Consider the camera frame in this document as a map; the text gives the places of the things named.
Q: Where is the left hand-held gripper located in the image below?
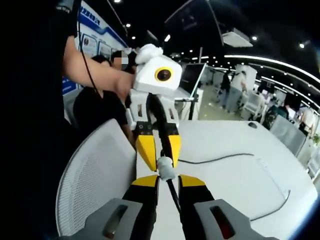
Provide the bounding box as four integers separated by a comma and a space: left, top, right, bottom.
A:
125, 55, 184, 173

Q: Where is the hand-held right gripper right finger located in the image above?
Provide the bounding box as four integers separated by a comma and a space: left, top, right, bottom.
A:
177, 174, 252, 240

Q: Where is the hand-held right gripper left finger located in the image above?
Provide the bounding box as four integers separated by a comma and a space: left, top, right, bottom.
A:
84, 174, 160, 240

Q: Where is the thick black cable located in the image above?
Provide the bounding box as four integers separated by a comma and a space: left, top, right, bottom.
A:
146, 92, 183, 217

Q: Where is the light grey cable gland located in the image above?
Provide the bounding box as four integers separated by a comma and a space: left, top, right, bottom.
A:
155, 155, 175, 182

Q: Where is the person's left forearm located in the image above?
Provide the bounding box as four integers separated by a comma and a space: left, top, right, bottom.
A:
62, 34, 121, 97

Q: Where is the white mesh office chair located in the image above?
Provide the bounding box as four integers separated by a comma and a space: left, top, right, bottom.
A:
55, 118, 139, 238

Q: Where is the white table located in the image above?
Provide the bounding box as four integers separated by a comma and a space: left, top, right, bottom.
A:
135, 119, 319, 240

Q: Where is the monitor on stand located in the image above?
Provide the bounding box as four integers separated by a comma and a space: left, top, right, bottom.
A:
174, 62, 208, 121

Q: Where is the grey desk partition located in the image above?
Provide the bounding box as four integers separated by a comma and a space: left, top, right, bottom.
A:
269, 116, 308, 158

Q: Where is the white ceiling-mounted unit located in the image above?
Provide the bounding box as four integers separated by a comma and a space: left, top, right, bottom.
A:
220, 27, 254, 49

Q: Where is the person's body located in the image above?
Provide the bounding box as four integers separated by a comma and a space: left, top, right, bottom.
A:
0, 0, 82, 240

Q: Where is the thin dark cable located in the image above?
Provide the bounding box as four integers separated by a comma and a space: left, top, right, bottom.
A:
249, 189, 292, 222

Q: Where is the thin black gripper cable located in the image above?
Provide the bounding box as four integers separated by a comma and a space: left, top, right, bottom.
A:
75, 9, 101, 94

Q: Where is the blue white wall display board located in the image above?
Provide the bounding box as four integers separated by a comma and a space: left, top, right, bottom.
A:
76, 4, 129, 59

